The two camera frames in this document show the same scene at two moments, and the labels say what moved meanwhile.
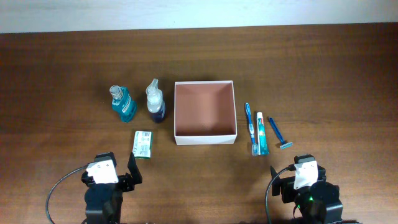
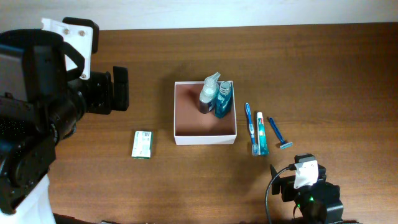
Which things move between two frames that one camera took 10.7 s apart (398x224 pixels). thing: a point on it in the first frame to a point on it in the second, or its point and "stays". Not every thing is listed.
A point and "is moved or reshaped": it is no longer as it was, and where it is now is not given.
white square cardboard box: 204,112 stays
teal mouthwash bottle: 122,103 is moved or reshaped
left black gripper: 124,183 to 103,86
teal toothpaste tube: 262,144 stays
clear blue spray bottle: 155,104 to 208,94
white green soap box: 142,145 stays
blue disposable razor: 285,144 stays
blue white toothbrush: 254,146 stays
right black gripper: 288,186 stays
